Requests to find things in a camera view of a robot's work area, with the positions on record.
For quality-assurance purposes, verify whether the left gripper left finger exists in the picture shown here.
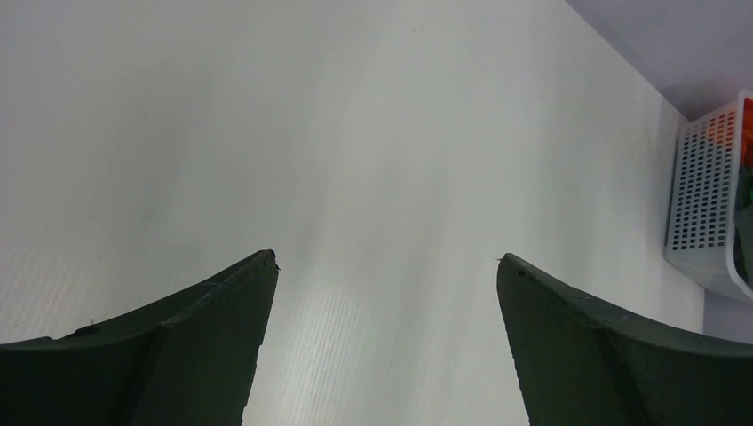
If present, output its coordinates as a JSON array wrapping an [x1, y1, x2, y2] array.
[[1, 249, 280, 425]]

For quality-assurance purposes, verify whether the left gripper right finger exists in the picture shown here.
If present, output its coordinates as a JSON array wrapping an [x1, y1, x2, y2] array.
[[496, 253, 752, 425]]

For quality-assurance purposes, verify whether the white plastic basket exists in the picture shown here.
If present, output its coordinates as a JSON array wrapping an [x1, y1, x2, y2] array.
[[664, 90, 752, 304]]

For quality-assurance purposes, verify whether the green t shirt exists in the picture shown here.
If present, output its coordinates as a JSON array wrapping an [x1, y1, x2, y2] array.
[[733, 166, 752, 283]]

